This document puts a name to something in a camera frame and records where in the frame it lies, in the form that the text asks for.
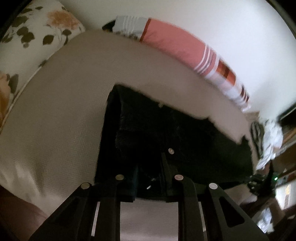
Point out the white crumpled cloth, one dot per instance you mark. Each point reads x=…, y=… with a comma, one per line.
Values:
x=271, y=142

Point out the white floral pillow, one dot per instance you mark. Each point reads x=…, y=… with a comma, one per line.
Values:
x=40, y=30

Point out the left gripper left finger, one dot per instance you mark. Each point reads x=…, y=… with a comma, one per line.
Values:
x=125, y=185

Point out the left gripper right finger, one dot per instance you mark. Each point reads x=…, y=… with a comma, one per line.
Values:
x=170, y=168

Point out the beige textured bed sheet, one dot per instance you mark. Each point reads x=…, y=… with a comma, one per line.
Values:
x=50, y=145

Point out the striped dark cloth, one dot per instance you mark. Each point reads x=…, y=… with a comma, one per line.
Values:
x=257, y=134

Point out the black pants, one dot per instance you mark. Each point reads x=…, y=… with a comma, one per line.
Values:
x=135, y=130

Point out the pink plaid long pillow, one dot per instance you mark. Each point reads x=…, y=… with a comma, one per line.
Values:
x=187, y=49

